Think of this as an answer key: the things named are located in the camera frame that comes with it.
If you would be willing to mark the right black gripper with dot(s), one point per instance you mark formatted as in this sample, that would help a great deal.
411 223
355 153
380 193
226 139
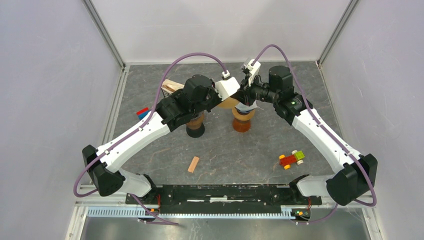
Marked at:
244 94

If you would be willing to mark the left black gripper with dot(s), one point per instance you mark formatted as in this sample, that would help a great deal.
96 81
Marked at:
218 99

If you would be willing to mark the blue glass dripper cone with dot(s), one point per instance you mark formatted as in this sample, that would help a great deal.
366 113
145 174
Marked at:
244 112

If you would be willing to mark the amber glass carafe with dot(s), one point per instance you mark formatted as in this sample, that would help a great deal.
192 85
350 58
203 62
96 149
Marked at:
241 126

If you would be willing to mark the dark red cup carafe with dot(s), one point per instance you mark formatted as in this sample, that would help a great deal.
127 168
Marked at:
195 133

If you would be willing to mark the orange coffee filter box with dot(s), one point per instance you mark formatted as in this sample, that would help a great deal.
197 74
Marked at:
168 87

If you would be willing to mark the white paper coffee filter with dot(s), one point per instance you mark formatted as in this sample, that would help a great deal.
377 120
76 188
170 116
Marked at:
247 107

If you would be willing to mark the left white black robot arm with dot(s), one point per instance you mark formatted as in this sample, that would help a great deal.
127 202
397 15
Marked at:
104 163

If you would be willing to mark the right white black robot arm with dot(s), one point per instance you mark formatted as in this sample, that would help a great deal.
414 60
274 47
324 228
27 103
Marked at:
354 174

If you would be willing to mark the long wooden block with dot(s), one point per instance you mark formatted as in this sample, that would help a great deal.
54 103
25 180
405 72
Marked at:
193 164

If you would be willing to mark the blue red toy block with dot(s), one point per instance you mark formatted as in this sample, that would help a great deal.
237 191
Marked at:
141 114

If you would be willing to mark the red green toy car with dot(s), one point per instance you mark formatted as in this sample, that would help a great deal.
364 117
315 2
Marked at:
296 157

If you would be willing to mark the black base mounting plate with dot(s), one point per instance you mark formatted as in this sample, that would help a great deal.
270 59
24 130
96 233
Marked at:
224 198

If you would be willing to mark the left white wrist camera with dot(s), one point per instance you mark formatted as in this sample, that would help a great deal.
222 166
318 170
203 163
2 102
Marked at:
226 87

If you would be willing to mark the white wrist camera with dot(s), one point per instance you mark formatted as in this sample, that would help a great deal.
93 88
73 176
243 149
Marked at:
226 87
251 68

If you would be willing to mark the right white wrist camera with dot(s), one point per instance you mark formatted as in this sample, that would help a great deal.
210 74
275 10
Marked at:
251 68

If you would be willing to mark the white slotted cable duct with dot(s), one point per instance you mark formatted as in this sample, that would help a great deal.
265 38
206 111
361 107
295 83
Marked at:
139 212

